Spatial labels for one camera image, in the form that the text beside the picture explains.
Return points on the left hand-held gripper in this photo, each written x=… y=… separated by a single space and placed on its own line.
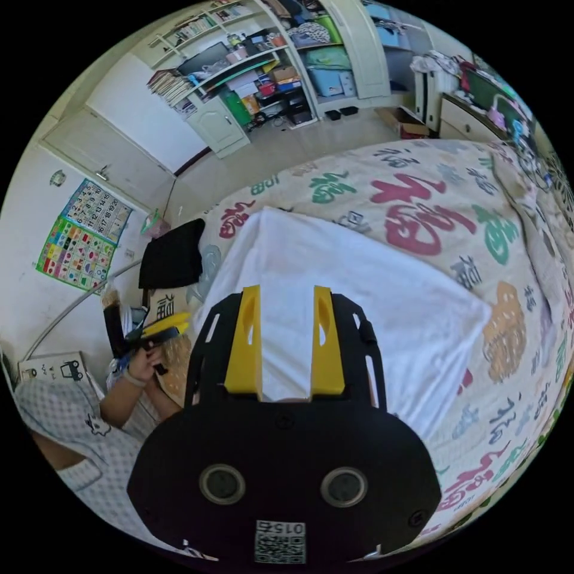
x=154 y=339

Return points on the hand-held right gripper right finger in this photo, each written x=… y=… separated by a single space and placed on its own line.
x=327 y=358

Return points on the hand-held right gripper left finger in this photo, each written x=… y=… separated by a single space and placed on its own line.
x=244 y=354

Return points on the white short sleeve shirt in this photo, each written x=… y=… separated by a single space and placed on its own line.
x=358 y=291

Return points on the person's left forearm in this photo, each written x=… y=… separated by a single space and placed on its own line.
x=143 y=403

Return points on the person's left hand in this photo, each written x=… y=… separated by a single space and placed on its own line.
x=143 y=365

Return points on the black folded garment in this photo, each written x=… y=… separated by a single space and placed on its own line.
x=172 y=255

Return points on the white curved pole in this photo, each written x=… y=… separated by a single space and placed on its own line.
x=67 y=309

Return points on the white board with car picture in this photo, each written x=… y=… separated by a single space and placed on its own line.
x=54 y=370

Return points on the person's body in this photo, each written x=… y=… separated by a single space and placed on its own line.
x=76 y=426

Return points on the bed with printed quilt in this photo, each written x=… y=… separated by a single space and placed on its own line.
x=403 y=188

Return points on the white door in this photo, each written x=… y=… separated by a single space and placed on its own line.
x=112 y=130

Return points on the brown carton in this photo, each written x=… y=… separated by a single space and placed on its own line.
x=406 y=123

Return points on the white desk shelf unit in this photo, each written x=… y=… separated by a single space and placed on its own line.
x=233 y=76

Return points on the cream dresser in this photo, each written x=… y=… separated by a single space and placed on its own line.
x=471 y=119

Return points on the white radiator with clothes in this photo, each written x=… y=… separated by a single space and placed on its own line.
x=430 y=85

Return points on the white wardrobe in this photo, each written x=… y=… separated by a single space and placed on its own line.
x=354 y=49

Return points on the shapes wall chart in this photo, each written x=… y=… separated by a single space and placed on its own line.
x=74 y=253

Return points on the number wall chart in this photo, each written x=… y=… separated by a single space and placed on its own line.
x=96 y=208

